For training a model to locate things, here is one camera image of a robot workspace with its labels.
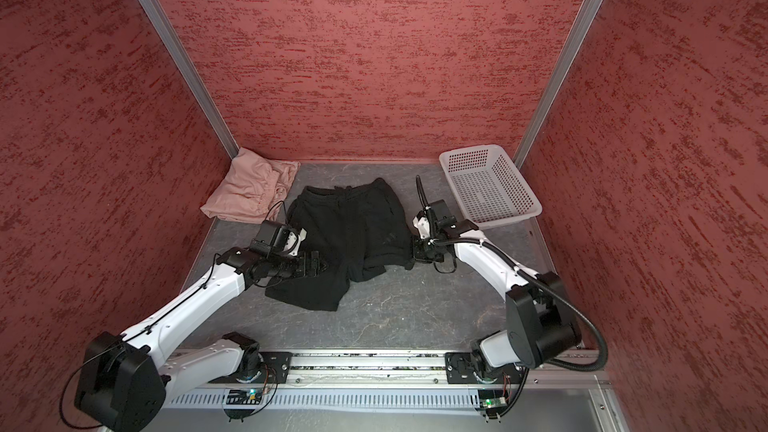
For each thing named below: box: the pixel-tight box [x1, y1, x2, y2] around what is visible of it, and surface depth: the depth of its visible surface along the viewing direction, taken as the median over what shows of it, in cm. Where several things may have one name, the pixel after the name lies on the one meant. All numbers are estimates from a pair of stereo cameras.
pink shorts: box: [200, 147, 301, 224], surface depth 109 cm
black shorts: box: [266, 178, 415, 311], surface depth 98 cm
